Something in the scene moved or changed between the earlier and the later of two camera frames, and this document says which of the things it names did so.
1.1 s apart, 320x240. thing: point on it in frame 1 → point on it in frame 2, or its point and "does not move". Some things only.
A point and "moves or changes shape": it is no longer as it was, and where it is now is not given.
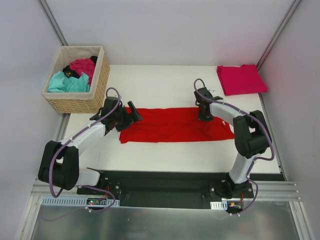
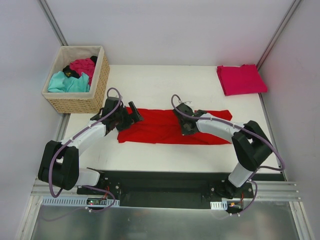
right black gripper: [204, 113] → [186, 127]
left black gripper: [127, 117] does not move
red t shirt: [163, 124] moves or changes shape
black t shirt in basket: [70, 73] does not move
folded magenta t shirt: [241, 80] does not move
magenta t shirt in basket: [85, 65] does not move
